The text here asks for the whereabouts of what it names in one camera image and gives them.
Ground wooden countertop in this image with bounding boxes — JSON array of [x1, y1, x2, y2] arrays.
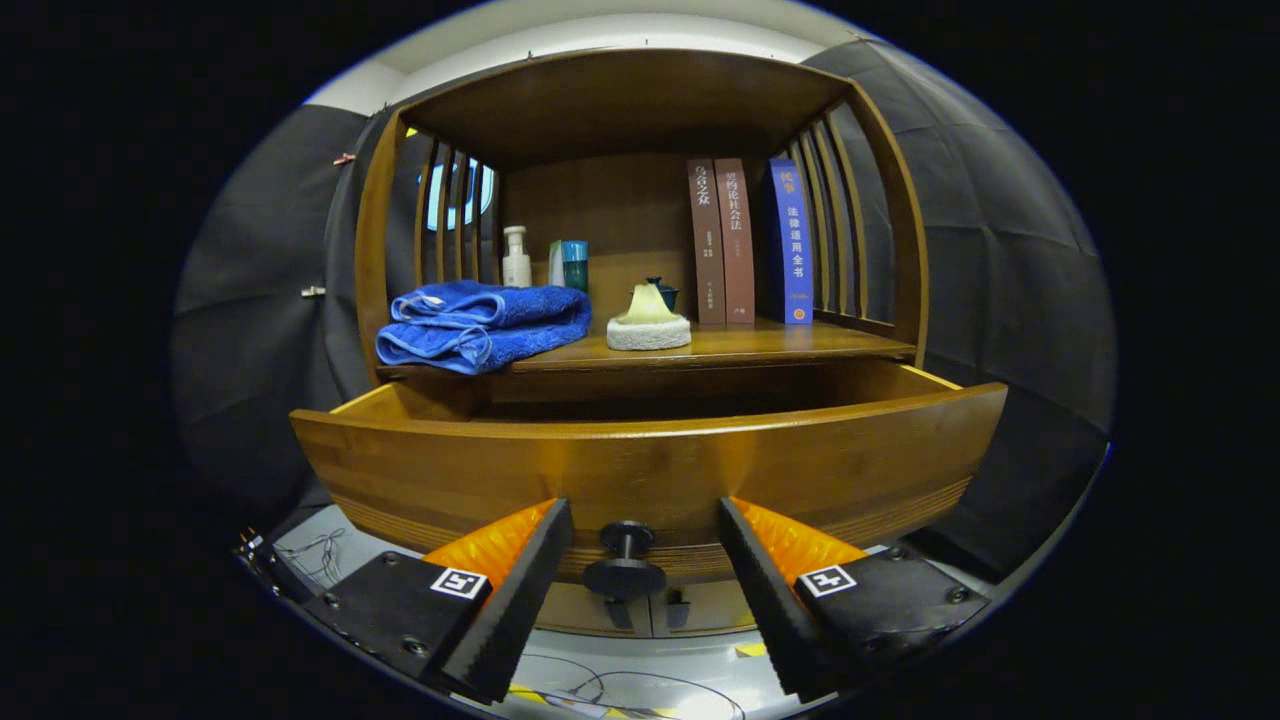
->
[[378, 318, 916, 376]]

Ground wooden cabinet door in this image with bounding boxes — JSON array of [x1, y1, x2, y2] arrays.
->
[[535, 582, 653, 639], [650, 580, 761, 639]]

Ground grey floor cables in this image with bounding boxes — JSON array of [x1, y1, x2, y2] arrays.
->
[[510, 655, 746, 720]]

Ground wooden drawer with black knob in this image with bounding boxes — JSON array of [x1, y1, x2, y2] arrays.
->
[[290, 360, 1009, 602]]

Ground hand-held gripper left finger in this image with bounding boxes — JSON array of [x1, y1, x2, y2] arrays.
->
[[300, 497, 574, 705]]

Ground thin white floor cables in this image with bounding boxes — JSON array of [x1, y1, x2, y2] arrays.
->
[[280, 528, 347, 587]]

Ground reddish brown book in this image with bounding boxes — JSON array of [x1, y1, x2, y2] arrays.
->
[[713, 157, 757, 325]]

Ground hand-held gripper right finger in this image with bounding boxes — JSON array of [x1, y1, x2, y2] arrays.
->
[[717, 495, 993, 703]]

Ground blue book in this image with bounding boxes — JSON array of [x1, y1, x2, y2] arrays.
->
[[767, 157, 815, 326]]

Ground yellow black floor tape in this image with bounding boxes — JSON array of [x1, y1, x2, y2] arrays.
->
[[508, 684, 691, 720]]

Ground wooden cabinet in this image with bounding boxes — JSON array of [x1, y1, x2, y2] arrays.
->
[[354, 48, 931, 641]]

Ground black device with wires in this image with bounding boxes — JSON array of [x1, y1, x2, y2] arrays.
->
[[235, 528, 306, 596]]

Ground blue folded towel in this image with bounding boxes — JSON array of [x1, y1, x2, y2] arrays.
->
[[375, 280, 593, 376]]

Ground white pump bottle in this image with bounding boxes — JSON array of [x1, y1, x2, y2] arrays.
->
[[502, 226, 533, 289]]

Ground dark brown book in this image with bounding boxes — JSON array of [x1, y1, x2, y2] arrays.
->
[[686, 158, 727, 326]]

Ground white yellow round sponge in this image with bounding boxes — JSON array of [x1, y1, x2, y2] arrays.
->
[[606, 283, 692, 352]]

